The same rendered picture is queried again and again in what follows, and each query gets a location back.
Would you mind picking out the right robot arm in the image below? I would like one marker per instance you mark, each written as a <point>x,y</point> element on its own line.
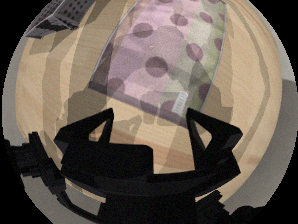
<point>217,215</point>

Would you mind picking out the grey perforated basket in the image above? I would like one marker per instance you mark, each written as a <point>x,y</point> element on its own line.
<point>49,20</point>

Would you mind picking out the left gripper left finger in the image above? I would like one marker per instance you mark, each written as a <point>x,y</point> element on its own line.
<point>82,128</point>

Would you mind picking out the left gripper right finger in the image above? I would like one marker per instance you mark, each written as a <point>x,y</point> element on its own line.
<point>224,137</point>

